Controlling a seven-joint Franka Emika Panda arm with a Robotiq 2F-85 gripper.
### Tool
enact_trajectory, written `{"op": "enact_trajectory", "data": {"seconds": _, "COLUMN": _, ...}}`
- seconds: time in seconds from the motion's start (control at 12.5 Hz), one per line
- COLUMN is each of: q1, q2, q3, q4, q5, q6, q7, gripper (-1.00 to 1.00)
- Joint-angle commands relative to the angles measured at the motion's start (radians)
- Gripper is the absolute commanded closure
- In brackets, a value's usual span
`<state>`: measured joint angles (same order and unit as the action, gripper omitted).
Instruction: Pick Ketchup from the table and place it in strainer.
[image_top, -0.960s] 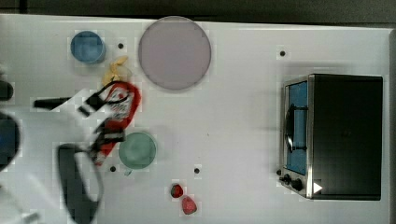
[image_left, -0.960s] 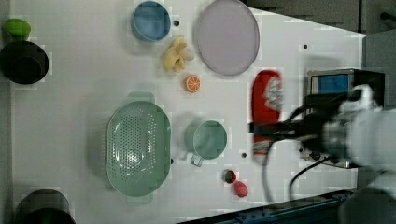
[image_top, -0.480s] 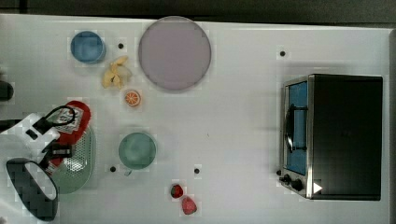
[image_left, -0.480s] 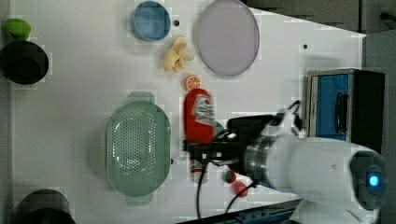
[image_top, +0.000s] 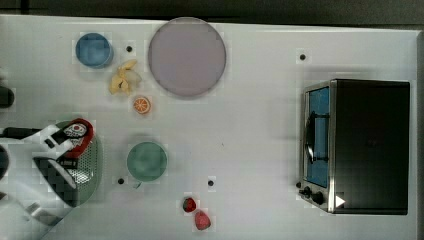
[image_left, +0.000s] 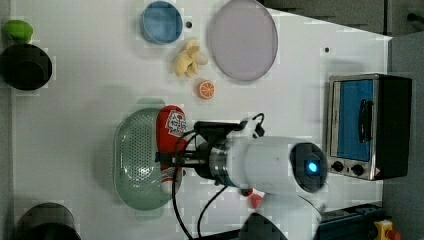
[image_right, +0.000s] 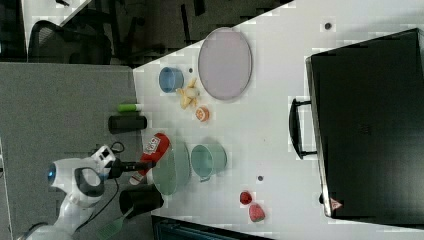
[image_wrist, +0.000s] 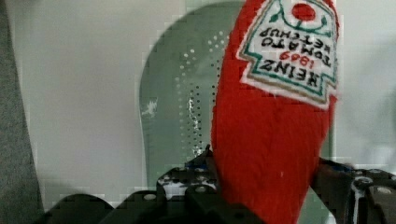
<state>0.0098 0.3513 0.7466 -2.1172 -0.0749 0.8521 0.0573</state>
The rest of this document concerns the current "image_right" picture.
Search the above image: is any green cup with handle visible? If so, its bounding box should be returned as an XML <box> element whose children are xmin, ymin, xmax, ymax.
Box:
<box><xmin>191</xmin><ymin>143</ymin><xmax>227</xmax><ymax>182</ymax></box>

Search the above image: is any black office chair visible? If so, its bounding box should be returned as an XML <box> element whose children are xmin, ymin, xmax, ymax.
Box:
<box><xmin>28</xmin><ymin>20</ymin><xmax>112</xmax><ymax>65</ymax></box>

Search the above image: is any green strainer bowl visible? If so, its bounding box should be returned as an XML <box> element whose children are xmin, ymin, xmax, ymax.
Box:
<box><xmin>152</xmin><ymin>141</ymin><xmax>191</xmax><ymax>196</ymax></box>

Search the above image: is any black cylinder container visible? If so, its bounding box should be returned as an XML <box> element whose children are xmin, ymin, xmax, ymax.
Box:
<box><xmin>119</xmin><ymin>184</ymin><xmax>164</xmax><ymax>219</ymax></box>

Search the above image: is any black toaster oven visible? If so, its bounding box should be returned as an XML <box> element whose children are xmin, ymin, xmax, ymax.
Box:
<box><xmin>305</xmin><ymin>28</ymin><xmax>424</xmax><ymax>229</ymax></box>

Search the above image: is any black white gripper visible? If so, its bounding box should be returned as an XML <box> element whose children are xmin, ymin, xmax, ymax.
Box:
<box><xmin>91</xmin><ymin>145</ymin><xmax>156</xmax><ymax>180</ymax></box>

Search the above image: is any round grey plate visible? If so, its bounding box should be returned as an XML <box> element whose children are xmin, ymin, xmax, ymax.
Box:
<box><xmin>198</xmin><ymin>27</ymin><xmax>252</xmax><ymax>101</ymax></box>

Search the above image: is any orange slice toy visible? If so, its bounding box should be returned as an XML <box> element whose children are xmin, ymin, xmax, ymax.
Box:
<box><xmin>195</xmin><ymin>106</ymin><xmax>210</xmax><ymax>122</ymax></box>

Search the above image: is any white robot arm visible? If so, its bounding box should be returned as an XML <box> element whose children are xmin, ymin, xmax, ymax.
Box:
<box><xmin>18</xmin><ymin>145</ymin><xmax>155</xmax><ymax>240</ymax></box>

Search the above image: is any green marker pen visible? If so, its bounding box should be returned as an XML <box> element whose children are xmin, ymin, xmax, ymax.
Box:
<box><xmin>117</xmin><ymin>104</ymin><xmax>141</xmax><ymax>112</ymax></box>

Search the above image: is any black cylinder speaker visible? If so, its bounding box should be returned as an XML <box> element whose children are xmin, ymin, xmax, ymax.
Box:
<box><xmin>108</xmin><ymin>115</ymin><xmax>148</xmax><ymax>134</ymax></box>

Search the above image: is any red strawberry toy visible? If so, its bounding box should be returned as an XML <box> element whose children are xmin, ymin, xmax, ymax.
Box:
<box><xmin>239</xmin><ymin>191</ymin><xmax>252</xmax><ymax>205</ymax></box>

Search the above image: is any blue cup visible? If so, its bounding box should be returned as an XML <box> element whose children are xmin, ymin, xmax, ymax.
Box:
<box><xmin>159</xmin><ymin>67</ymin><xmax>184</xmax><ymax>93</ymax></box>

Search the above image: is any red ketchup bottle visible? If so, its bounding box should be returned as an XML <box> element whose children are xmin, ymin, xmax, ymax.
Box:
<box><xmin>129</xmin><ymin>132</ymin><xmax>170</xmax><ymax>185</ymax></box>

